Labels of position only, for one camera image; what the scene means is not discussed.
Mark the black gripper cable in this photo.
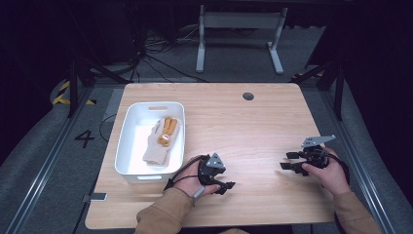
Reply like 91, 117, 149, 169
324, 151, 352, 189
163, 154, 210, 193

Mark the white plastic bin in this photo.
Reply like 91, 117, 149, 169
114, 100, 186, 184

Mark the thin black cable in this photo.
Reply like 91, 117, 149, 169
98, 112, 118, 143

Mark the bundle of black floor cables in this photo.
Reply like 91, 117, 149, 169
129, 24, 209, 84

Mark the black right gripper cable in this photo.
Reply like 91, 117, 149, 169
324, 151, 352, 189

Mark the small grey table clamp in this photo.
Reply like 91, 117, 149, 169
81, 192, 108, 204

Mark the white desk frame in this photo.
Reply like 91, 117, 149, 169
195, 4, 289, 75

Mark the yellow black hazard tape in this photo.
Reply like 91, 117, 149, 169
51, 80, 97, 106

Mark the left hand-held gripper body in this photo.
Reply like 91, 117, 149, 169
198, 152, 227, 187

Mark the grey metal floor rail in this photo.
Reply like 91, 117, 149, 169
319, 90, 397, 234
4, 87, 95, 234

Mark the black metal stand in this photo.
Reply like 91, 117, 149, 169
65, 56, 131, 119
291, 58, 346, 122

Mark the beige glove with orange fingers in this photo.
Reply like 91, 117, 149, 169
142, 116, 180, 167
142, 130, 173, 168

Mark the person's left hand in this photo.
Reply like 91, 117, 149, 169
172, 155, 222, 200

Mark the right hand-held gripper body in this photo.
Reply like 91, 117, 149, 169
300, 134, 337, 171

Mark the person's right hand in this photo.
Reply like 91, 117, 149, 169
301, 146, 352, 197

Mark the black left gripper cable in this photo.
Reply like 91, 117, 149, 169
163, 154, 210, 193

